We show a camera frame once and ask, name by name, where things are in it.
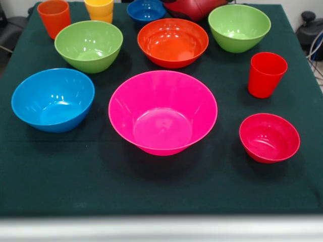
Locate large pink bowl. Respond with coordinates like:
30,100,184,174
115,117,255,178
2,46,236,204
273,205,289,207
108,70,219,157

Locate small crimson bowl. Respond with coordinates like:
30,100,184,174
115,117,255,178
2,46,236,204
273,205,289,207
239,113,301,164

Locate red plastic cup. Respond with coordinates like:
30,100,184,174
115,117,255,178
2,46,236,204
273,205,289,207
247,52,288,99

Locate black chair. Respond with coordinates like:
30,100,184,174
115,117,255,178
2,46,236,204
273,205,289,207
0,16,27,53

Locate black round pedestal base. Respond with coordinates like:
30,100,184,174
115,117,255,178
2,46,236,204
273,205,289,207
295,11,323,47

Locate white and blue cables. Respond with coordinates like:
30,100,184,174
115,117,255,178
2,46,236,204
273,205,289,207
306,32,323,88

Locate light blue bowl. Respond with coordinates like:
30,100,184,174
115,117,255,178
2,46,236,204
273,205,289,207
11,68,95,134

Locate small dark blue bowl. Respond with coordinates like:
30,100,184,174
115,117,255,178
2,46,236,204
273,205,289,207
126,0,167,25

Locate dark green table cloth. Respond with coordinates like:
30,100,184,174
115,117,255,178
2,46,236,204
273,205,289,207
0,1,323,217

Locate large orange bowl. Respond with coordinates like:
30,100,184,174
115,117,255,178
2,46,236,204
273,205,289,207
137,18,209,70

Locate yellow plastic cup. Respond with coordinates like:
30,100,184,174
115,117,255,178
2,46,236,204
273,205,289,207
84,0,115,16
88,11,114,24

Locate green plastic bowl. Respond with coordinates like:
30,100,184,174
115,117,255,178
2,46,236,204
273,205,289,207
54,20,124,74
207,4,272,54

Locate orange plastic cup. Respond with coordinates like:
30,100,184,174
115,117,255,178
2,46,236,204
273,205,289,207
37,0,72,40

